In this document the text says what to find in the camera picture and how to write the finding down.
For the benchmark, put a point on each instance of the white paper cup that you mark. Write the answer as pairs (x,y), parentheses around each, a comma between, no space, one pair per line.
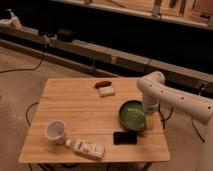
(55,132)

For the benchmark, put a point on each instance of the white plastic bottle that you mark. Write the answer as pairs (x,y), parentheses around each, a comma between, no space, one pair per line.
(86,148)

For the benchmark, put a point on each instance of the white rectangular block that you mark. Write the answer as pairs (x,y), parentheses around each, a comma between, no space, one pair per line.
(106,91)

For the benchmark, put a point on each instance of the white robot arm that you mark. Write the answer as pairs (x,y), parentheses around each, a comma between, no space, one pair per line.
(200,108)

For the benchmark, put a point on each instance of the reddish brown sausage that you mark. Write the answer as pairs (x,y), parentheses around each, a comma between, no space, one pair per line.
(102,84)

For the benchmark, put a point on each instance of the black rectangular box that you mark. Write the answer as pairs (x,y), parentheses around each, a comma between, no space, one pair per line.
(124,138)

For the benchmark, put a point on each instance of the cream stick end effector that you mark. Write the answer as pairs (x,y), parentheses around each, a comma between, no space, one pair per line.
(150,121)

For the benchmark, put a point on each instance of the white spray bottle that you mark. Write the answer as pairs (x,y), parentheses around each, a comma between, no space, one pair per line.
(13,21)

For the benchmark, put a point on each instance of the dark round object on ledge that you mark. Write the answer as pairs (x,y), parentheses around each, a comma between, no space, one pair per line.
(65,35)

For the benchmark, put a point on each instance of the green ceramic bowl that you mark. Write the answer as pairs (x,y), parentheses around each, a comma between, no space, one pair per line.
(131,116)

